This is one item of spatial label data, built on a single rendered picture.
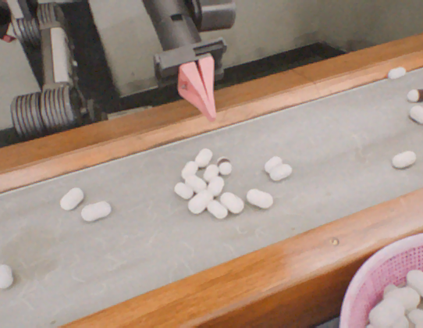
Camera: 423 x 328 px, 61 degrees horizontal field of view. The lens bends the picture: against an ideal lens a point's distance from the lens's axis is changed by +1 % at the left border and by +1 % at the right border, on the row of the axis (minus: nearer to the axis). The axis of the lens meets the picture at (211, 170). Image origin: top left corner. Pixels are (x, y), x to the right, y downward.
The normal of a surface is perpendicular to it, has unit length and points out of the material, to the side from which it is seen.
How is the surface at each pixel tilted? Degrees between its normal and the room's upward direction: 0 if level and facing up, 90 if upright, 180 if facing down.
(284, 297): 90
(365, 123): 0
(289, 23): 92
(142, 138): 45
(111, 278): 0
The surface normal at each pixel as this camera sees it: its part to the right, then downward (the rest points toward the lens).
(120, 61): 0.38, 0.49
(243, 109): 0.14, -0.21
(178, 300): -0.13, -0.81
